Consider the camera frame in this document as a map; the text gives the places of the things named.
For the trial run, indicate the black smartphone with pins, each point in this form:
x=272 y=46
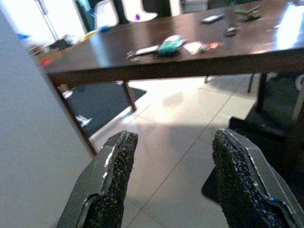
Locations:
x=212 y=18

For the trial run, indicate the yellow chair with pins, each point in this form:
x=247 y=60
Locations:
x=91 y=34

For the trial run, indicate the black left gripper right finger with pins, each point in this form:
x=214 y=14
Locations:
x=242 y=190

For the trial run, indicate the white shell chair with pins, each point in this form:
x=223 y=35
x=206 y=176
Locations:
x=140 y=9
x=105 y=14

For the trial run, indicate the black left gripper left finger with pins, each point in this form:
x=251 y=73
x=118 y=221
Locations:
x=104 y=190

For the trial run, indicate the black key fob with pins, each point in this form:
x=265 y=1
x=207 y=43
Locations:
x=231 y=32

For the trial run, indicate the dark grey floor mat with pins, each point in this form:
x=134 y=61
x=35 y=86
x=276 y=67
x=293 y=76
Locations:
x=102 y=104

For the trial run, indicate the white card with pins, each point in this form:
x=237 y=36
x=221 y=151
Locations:
x=192 y=46

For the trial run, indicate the dark brown wooden table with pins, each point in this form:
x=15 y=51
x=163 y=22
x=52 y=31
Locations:
x=142 y=31

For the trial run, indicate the brown cardboard box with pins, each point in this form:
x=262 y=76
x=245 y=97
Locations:
x=39 y=55

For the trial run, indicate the small blue item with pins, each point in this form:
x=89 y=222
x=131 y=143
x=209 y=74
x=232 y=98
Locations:
x=104 y=28

